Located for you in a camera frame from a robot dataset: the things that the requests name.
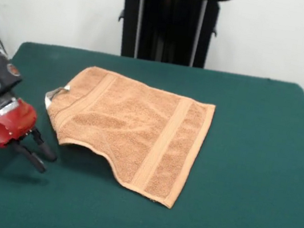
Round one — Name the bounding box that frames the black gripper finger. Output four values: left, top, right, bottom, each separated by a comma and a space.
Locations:
7, 140, 50, 175
24, 126, 62, 163

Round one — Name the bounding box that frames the tan terry towel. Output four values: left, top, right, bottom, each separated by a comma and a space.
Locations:
30, 59, 220, 214

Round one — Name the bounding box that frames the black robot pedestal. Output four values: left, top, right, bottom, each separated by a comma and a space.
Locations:
103, 0, 234, 72

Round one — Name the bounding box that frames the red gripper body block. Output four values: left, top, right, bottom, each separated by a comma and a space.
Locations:
0, 95, 41, 154

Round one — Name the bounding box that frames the dark green table cloth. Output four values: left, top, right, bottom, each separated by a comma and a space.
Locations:
0, 35, 304, 228

